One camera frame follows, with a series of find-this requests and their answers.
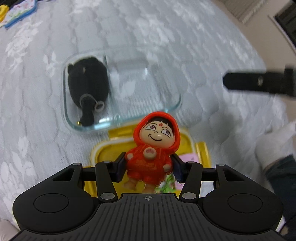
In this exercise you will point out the clear glass divided container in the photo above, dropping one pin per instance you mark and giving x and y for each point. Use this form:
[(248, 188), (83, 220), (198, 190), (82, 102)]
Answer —
[(142, 79)]

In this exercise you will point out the small yellow lidded container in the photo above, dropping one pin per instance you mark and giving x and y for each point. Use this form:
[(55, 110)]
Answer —
[(3, 11)]

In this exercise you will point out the red hooded doll figure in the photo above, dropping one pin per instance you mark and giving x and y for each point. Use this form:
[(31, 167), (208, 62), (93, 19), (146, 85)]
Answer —
[(157, 136)]

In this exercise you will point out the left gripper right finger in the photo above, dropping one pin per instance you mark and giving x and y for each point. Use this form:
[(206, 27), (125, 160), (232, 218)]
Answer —
[(190, 174)]

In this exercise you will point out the pink green toy box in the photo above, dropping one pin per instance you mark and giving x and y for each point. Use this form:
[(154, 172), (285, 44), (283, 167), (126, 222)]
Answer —
[(181, 168)]

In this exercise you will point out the yellow plastic container lid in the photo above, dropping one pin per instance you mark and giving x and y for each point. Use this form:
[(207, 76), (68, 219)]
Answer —
[(121, 140)]

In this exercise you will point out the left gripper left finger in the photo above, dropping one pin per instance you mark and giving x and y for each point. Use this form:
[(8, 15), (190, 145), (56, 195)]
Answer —
[(108, 173)]

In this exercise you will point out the black plush cat keychain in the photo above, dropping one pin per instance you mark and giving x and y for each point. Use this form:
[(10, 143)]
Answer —
[(89, 87)]

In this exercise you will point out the blue jeans leg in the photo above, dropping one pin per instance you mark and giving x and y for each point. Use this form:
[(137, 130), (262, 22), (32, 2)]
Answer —
[(281, 176)]

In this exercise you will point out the green bell keychain charm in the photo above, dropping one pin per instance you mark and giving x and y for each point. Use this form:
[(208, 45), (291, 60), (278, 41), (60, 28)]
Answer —
[(168, 185)]

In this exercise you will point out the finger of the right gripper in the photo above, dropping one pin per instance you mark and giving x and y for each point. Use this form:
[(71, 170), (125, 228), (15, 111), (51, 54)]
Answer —
[(270, 82)]

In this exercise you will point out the white sock foot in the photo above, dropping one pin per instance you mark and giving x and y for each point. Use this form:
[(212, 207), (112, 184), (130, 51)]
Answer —
[(274, 146)]

